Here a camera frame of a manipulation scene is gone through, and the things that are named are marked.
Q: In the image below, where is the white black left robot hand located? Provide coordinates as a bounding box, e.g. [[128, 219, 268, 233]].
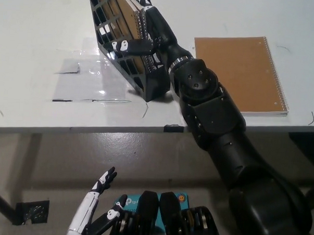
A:
[[65, 165, 130, 235]]

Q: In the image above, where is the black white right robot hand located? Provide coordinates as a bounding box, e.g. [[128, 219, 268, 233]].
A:
[[110, 0, 194, 67]]

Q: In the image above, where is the brown spiral notebook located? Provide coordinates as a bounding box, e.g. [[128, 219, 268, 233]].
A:
[[191, 33, 292, 119], [92, 0, 159, 74]]

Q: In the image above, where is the black lattice book holder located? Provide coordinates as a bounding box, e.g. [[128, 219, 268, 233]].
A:
[[83, 0, 176, 103]]

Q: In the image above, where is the teal cardboard box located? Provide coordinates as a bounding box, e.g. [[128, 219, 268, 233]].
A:
[[112, 190, 190, 229]]

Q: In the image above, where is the black floor plate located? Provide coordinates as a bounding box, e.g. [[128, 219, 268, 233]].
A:
[[15, 199, 51, 227]]

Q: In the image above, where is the grey upright table leg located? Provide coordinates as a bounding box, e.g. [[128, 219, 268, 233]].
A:
[[23, 132, 43, 190]]

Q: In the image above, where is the clear plastic sheet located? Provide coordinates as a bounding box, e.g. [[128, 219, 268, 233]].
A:
[[47, 36, 136, 106]]

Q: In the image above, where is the small black edge clip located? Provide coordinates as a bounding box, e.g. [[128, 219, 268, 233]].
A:
[[163, 124, 185, 133]]

